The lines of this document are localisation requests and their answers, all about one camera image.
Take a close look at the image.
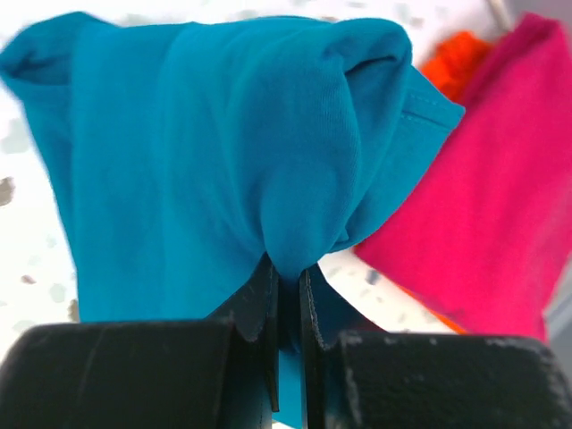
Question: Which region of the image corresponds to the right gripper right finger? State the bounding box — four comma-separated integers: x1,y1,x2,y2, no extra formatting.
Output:
299,267,571,428

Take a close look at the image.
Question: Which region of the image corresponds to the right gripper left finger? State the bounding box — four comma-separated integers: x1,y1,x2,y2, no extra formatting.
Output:
1,257,278,429

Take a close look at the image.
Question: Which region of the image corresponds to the blue t shirt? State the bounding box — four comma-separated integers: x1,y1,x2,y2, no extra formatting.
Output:
1,13,464,427

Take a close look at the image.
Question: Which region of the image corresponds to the folded magenta t shirt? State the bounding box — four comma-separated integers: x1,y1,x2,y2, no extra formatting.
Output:
355,13,571,341

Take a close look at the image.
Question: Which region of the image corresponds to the folded orange t shirt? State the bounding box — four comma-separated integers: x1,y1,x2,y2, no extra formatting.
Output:
395,29,495,335

